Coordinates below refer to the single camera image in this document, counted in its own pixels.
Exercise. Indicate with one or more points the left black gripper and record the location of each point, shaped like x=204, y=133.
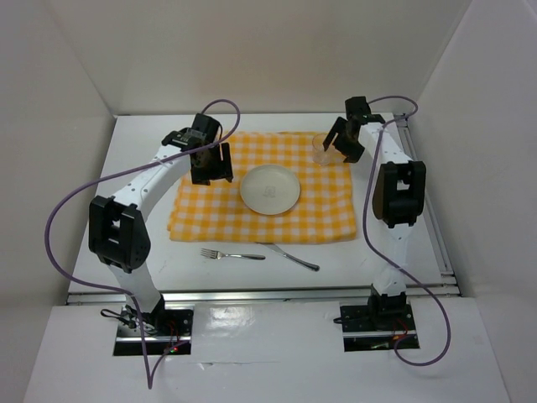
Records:
x=221, y=170

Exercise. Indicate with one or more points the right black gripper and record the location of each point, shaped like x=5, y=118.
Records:
x=353, y=154

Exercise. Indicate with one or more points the clear plastic cup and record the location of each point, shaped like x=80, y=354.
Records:
x=320, y=155

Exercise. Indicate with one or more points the cream round plate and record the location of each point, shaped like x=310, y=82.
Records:
x=270, y=189

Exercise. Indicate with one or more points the yellow white checkered cloth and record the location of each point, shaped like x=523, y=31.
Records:
x=324, y=212

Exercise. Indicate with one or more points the silver table knife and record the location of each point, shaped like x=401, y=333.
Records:
x=301, y=262

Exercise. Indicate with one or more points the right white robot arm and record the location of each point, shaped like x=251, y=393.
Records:
x=395, y=196

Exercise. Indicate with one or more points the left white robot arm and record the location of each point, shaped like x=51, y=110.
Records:
x=117, y=224

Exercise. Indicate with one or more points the silver fork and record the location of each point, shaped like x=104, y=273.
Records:
x=215, y=254

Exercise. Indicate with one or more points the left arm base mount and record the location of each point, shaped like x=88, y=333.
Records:
x=172, y=337

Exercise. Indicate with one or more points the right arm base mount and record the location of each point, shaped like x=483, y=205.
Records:
x=363, y=332

